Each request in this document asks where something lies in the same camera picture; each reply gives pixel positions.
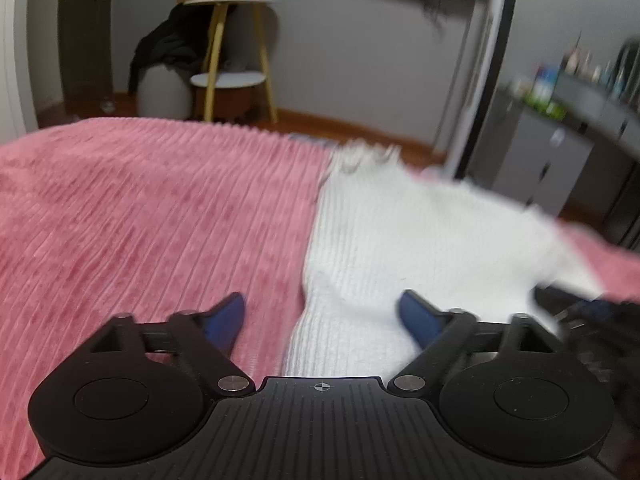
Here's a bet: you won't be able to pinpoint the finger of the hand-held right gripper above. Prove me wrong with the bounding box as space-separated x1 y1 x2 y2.
532 285 608 323

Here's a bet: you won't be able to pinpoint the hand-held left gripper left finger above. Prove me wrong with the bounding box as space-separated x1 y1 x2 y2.
85 292 256 397

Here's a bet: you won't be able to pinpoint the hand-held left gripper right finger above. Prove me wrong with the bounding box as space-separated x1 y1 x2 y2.
389 290 563 396

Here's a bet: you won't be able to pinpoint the white knit garment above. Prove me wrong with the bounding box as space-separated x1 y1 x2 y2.
280 142 608 378

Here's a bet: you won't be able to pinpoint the pink ribbed blanket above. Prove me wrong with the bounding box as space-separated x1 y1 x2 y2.
0 116 640 480

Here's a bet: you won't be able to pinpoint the grey drawer cabinet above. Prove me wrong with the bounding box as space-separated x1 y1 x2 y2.
470 87 596 219

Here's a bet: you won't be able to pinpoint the grey desk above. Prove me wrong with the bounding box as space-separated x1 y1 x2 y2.
552 67 640 252

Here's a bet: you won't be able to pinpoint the brown basket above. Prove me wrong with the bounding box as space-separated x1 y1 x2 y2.
194 87 252 122

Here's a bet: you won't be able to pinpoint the blue and white container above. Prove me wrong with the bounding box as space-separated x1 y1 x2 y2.
530 65 561 107

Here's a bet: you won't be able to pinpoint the white tower air conditioner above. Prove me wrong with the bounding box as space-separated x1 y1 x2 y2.
432 0 518 182

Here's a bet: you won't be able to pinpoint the grey pouf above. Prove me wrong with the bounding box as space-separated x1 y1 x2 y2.
136 64 194 121

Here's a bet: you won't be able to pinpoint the cluster of cosmetic bottles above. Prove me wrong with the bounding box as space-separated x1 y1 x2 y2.
562 30 640 102

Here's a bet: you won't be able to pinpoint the yellow-legged side table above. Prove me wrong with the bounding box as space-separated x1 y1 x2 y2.
176 0 279 124

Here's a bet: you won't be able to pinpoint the black clothing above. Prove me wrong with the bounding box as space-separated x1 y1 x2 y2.
127 7 222 97

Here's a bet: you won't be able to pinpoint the brown door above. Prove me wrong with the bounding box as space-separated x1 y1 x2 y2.
57 0 117 112

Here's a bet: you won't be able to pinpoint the white wardrobe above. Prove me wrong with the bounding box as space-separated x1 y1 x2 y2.
0 0 41 144

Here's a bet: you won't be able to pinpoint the dangling television cables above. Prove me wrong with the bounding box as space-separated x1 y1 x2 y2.
414 0 452 37

